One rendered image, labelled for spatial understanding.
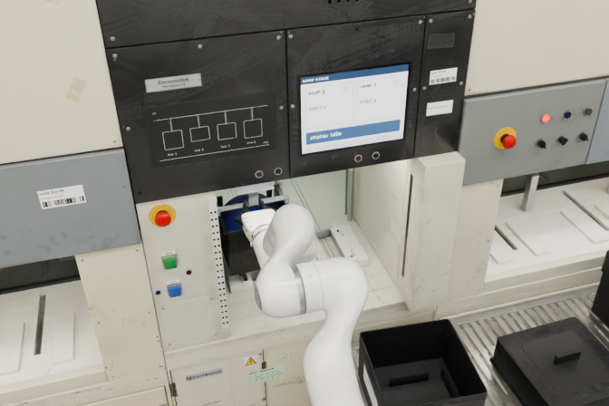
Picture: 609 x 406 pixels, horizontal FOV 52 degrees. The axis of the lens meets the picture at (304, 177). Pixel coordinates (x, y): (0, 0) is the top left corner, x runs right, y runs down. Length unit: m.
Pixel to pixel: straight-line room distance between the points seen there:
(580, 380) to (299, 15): 1.25
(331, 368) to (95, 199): 0.71
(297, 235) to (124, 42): 0.56
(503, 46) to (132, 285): 1.16
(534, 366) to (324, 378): 0.87
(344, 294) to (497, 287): 1.06
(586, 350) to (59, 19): 1.66
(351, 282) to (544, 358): 0.89
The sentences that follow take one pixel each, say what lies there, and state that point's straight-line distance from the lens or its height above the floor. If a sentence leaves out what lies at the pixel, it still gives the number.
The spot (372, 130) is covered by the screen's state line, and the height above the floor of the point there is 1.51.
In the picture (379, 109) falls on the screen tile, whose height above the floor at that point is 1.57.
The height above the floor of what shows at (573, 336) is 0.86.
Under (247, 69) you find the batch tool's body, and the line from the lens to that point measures 1.48.
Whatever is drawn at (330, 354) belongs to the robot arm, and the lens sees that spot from 1.25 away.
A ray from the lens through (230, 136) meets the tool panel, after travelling 1.54.
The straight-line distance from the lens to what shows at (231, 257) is 1.99.
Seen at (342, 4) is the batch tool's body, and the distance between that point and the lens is 1.49.
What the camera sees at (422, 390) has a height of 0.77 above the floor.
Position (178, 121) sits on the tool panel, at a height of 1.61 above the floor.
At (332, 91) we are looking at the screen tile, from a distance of 1.56.
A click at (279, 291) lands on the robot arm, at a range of 1.22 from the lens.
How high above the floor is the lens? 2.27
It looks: 32 degrees down
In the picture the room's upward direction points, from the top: 1 degrees counter-clockwise
